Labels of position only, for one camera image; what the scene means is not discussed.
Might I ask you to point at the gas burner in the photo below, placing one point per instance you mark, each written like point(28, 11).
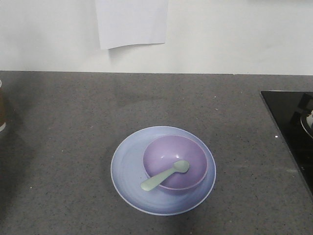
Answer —
point(306, 119)

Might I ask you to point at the brown paper cup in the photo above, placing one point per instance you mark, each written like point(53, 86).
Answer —
point(2, 110)

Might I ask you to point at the white paper sheet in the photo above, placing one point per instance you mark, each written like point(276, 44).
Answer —
point(131, 22)

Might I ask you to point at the mint green plastic spoon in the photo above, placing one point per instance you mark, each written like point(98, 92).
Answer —
point(153, 182)

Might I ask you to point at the black gas stove top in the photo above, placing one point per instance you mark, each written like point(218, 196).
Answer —
point(283, 106)

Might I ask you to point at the light blue plate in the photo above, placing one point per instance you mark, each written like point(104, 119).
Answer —
point(127, 173)

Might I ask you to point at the purple plastic bowl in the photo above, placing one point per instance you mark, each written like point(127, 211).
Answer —
point(161, 153)

